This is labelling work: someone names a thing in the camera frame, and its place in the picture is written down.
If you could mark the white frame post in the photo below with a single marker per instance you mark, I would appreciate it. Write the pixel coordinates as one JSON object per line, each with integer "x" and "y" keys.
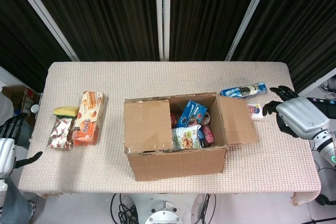
{"x": 248, "y": 16}
{"x": 162, "y": 16}
{"x": 317, "y": 81}
{"x": 44, "y": 16}

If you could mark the red white snack packet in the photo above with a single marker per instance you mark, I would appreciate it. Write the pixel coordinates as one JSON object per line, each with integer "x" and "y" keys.
{"x": 60, "y": 134}

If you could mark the brown white round tin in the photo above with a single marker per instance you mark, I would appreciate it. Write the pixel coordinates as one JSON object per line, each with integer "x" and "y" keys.
{"x": 207, "y": 118}

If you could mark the brown cardboard shipping box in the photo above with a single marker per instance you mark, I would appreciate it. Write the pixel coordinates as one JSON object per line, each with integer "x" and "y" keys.
{"x": 178, "y": 163}

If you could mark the open cardboard box with red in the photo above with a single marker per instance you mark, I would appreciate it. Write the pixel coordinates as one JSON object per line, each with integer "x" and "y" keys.
{"x": 19, "y": 98}

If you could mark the black curtain panel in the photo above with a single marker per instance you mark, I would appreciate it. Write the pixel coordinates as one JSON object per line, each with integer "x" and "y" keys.
{"x": 105, "y": 14}
{"x": 299, "y": 24}
{"x": 207, "y": 14}
{"x": 21, "y": 43}

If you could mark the beige waffle tablecloth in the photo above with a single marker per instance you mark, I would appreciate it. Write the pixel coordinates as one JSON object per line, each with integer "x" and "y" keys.
{"x": 168, "y": 77}

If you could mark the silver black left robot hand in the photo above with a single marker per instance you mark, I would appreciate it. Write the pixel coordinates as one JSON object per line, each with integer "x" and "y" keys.
{"x": 6, "y": 153}

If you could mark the yellow green sponge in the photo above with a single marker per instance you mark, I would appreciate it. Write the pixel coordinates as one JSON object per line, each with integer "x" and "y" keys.
{"x": 65, "y": 110}

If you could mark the black electronic device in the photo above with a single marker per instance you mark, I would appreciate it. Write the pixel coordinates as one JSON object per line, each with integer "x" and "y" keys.
{"x": 326, "y": 106}

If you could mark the blue Oreo cookie pack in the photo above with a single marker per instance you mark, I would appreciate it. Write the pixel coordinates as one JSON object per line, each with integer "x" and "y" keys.
{"x": 241, "y": 90}

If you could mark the blue cookie box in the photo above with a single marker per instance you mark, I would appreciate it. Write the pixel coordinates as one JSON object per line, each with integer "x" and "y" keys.
{"x": 191, "y": 112}

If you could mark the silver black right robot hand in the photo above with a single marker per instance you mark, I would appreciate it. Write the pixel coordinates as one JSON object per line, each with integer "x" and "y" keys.
{"x": 302, "y": 116}

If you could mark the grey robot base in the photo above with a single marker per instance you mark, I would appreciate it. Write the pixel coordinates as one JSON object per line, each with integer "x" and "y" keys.
{"x": 164, "y": 213}

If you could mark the dark blue snack pack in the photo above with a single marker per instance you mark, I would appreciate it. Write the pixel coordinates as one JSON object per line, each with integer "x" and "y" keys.
{"x": 202, "y": 140}

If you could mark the green white snack bag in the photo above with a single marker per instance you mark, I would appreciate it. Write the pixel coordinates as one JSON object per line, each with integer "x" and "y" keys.
{"x": 186, "y": 137}

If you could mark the white tissue pack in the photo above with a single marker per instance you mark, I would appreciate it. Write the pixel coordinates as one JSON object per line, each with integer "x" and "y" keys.
{"x": 256, "y": 111}

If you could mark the orange biscuit box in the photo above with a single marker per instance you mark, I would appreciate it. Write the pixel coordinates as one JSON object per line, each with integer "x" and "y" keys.
{"x": 88, "y": 119}

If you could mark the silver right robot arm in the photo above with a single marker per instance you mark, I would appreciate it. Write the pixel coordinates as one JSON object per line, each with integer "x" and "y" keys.
{"x": 325, "y": 142}

